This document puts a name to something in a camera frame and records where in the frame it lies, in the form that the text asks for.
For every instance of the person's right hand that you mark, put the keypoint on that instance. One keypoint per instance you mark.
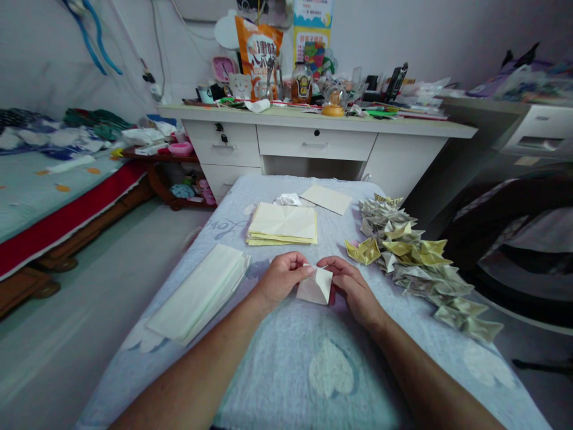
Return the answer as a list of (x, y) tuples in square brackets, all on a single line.
[(358, 291)]

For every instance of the person's left hand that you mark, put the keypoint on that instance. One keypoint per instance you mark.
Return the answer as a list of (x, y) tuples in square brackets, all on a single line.
[(279, 282)]

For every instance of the person's right thumb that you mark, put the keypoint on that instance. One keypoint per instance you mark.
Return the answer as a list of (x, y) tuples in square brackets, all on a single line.
[(337, 289)]

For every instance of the person's left thumb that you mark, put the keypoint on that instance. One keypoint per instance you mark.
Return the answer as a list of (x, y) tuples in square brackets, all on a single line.
[(301, 274)]

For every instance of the person's left fingers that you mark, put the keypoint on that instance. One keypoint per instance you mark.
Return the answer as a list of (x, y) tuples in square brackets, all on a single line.
[(295, 259)]

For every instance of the person's right index finger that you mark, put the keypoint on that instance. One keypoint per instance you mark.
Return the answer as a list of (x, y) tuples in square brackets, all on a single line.
[(332, 262)]

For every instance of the white paper piece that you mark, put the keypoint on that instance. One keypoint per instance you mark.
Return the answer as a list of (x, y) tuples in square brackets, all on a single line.
[(314, 289)]

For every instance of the yellow paper boat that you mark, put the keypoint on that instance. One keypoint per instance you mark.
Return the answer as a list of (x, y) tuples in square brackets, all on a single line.
[(363, 251)]

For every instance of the stack of pale yellow squares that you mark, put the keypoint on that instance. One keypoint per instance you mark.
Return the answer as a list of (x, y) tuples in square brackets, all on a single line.
[(284, 224)]

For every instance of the crumpled white tissue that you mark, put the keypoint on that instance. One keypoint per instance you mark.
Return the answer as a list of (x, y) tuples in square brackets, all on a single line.
[(287, 200)]

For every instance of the cream paper sheet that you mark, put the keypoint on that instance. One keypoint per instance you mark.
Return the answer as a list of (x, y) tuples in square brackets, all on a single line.
[(326, 199)]

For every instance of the pile of folded paper boats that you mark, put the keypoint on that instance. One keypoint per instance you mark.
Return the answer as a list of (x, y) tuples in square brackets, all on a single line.
[(416, 260)]

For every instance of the light blue heart-print cloth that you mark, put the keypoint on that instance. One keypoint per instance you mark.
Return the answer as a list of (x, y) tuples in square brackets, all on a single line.
[(291, 372)]

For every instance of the stack of white folded sheets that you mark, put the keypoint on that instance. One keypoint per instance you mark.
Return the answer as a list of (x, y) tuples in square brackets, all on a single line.
[(197, 295)]

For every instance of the white desk with clutter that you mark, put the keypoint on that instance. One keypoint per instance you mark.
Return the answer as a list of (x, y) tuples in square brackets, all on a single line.
[(313, 143)]

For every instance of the red-brown bedside shelf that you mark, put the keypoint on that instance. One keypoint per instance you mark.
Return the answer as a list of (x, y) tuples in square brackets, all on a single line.
[(179, 157)]

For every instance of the dark garment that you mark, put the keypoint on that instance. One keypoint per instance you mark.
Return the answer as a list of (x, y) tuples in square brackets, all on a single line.
[(501, 215)]

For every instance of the bed with bedding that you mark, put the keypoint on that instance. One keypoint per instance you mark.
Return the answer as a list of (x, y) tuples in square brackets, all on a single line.
[(49, 192)]

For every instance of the blue clothes hangers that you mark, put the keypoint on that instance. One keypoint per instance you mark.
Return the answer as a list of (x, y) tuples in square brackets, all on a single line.
[(96, 40)]

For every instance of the colourful wall poster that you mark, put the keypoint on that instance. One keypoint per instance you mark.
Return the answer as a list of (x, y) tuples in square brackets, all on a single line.
[(313, 27)]

